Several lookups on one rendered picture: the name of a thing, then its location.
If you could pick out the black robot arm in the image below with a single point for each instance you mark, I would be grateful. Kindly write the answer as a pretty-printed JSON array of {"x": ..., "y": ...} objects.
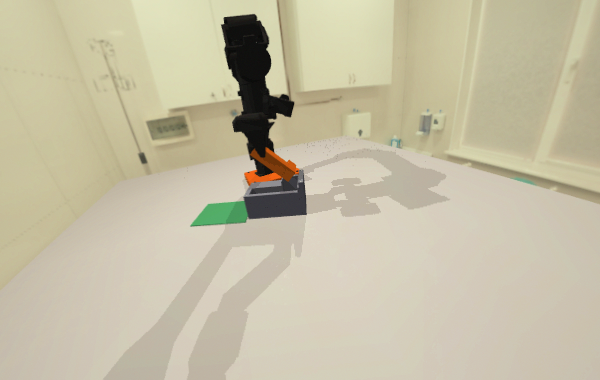
[{"x": 246, "y": 42}]

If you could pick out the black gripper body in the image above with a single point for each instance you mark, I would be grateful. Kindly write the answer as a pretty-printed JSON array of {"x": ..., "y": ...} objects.
[{"x": 252, "y": 118}]

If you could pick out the orange l-shaped part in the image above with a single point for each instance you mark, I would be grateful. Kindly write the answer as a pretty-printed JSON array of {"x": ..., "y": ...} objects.
[{"x": 284, "y": 169}]

